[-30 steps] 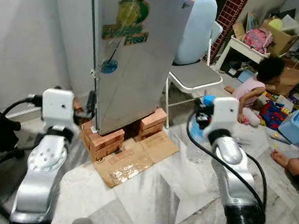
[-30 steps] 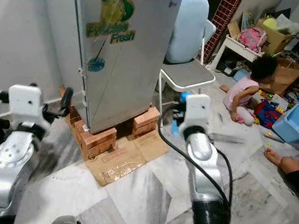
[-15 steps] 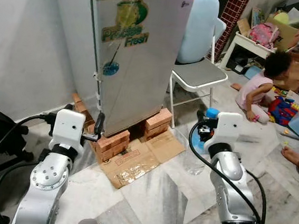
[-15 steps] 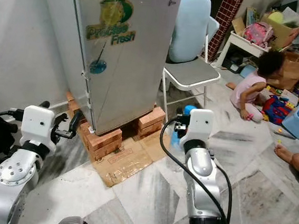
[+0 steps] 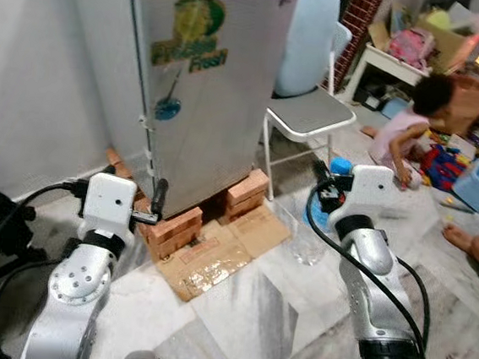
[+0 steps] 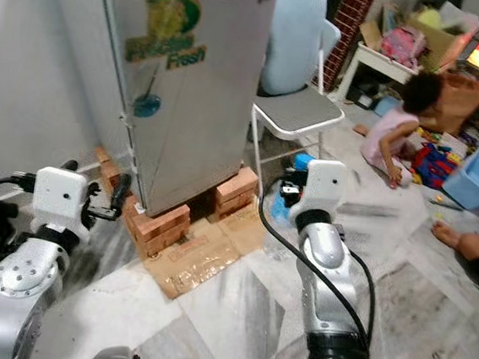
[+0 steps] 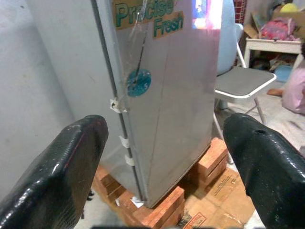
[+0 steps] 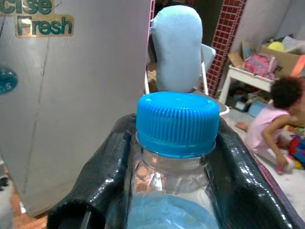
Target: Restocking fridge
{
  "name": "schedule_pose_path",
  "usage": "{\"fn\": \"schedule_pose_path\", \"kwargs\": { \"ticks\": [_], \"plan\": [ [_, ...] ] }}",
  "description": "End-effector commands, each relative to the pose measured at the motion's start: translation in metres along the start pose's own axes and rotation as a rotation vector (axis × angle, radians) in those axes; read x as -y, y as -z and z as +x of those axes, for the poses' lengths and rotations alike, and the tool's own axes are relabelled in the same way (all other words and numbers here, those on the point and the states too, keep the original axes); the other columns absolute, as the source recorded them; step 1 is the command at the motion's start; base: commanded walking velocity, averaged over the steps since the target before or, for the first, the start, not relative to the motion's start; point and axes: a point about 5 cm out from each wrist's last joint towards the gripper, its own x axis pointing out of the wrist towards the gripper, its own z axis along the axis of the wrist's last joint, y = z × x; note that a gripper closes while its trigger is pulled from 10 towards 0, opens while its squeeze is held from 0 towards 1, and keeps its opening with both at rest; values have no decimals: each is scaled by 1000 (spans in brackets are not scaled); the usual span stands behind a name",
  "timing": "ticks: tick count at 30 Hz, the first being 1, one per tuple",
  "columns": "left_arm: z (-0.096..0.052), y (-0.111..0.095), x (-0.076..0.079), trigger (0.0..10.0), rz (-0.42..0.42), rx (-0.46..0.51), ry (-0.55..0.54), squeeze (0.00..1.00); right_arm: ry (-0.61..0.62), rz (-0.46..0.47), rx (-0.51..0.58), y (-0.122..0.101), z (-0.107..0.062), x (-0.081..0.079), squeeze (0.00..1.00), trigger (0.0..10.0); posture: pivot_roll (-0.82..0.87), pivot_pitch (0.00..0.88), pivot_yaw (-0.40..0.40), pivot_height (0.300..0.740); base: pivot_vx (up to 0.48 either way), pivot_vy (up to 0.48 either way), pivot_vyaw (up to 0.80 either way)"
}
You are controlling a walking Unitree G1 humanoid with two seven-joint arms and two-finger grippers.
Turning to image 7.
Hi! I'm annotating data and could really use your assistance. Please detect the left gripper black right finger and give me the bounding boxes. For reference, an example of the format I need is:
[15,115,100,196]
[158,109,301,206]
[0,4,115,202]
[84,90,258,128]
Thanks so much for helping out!
[223,113,305,229]

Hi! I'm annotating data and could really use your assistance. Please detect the round teal sticker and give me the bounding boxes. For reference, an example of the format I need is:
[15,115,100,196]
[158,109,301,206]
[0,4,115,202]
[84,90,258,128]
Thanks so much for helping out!
[127,68,152,97]

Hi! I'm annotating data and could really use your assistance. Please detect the silver fridge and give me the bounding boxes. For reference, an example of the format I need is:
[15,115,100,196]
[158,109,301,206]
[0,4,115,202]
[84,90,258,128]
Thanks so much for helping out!
[25,0,224,208]

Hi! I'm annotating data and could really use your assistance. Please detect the large light blue plush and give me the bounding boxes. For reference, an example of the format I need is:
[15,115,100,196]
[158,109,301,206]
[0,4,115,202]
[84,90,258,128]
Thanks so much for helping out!
[216,0,244,77]

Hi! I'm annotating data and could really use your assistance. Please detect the light blue plastic tub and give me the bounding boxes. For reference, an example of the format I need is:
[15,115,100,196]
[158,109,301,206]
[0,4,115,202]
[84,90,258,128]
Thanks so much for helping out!
[274,64,294,83]

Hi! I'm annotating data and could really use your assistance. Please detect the colourful rectangular sticker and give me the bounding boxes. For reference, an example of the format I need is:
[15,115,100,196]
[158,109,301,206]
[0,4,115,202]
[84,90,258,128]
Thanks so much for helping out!
[192,0,224,30]

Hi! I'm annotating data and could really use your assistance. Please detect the yellow ball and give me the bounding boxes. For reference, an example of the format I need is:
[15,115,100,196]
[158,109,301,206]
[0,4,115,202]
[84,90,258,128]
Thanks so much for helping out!
[279,2,299,14]

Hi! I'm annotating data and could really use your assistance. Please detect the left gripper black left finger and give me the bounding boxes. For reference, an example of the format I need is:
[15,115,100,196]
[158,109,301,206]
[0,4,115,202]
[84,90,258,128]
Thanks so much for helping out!
[0,114,109,229]

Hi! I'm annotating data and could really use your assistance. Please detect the white tape piece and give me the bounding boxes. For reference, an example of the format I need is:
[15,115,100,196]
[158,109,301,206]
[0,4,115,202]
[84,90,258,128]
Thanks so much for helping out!
[119,135,131,148]
[109,97,131,113]
[124,154,135,167]

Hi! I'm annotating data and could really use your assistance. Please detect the person in pink clothes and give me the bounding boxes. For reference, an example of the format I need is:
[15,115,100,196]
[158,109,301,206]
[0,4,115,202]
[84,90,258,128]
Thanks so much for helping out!
[266,42,305,115]

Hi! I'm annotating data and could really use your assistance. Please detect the brown cardboard box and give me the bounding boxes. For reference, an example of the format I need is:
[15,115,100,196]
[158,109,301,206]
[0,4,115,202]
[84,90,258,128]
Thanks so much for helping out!
[243,6,305,40]

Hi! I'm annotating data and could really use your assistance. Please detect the pink patterned bag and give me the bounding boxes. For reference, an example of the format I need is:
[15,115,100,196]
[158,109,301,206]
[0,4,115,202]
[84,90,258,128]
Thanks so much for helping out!
[259,18,302,41]

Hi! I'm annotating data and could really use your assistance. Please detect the Precise Fresh label sticker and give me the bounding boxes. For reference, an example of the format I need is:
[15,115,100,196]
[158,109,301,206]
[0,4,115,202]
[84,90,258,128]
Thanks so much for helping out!
[112,0,185,40]

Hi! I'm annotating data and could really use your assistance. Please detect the white grey folding chair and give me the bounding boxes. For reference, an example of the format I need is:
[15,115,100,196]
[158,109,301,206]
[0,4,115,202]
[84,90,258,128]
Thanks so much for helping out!
[213,35,277,165]

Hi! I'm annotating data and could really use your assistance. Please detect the red lattice crate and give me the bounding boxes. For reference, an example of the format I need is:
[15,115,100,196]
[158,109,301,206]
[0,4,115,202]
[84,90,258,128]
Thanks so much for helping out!
[233,0,248,24]

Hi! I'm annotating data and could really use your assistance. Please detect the flattened brown cardboard sheet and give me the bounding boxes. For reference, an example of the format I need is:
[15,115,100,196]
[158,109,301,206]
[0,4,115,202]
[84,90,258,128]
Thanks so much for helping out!
[183,164,257,229]

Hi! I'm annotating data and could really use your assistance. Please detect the red clay brick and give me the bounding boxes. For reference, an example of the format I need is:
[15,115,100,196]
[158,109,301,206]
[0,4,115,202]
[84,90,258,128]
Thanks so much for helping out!
[197,137,229,171]
[152,202,185,229]
[190,157,229,189]
[140,186,185,225]
[91,165,128,205]

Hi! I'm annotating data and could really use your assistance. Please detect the white paper scrap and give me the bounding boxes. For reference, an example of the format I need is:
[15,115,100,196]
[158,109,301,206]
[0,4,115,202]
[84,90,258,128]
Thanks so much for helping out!
[130,196,145,207]

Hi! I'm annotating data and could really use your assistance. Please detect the white low table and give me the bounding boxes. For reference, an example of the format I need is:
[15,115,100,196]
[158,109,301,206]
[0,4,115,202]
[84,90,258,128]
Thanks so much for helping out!
[244,37,305,72]

